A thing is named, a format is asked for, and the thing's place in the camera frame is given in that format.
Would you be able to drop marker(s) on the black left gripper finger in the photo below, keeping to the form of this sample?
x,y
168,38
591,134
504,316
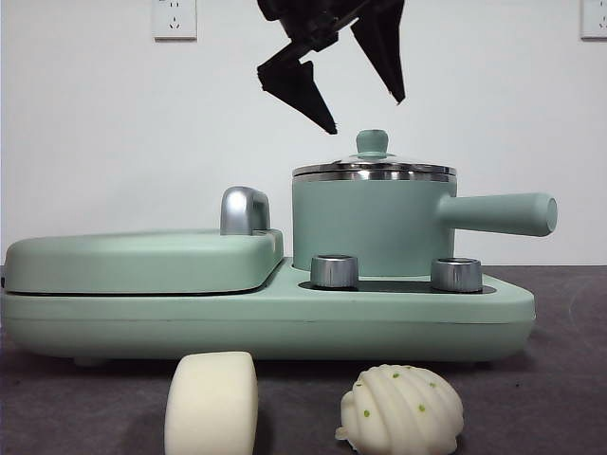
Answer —
x,y
386,42
294,85

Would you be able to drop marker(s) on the glass pot lid green knob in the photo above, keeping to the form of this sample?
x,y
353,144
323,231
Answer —
x,y
372,142

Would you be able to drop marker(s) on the pleated white bun green specks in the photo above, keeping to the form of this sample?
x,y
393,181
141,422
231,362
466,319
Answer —
x,y
402,412

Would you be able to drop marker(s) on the silver control knob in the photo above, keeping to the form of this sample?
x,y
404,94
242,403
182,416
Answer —
x,y
455,276
333,272

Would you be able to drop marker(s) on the green griddle cover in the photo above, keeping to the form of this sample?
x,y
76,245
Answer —
x,y
142,260

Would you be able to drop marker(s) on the green breakfast machine base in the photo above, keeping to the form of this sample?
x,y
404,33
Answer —
x,y
284,327

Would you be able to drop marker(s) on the white wall socket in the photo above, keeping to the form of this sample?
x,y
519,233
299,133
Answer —
x,y
174,19
594,19

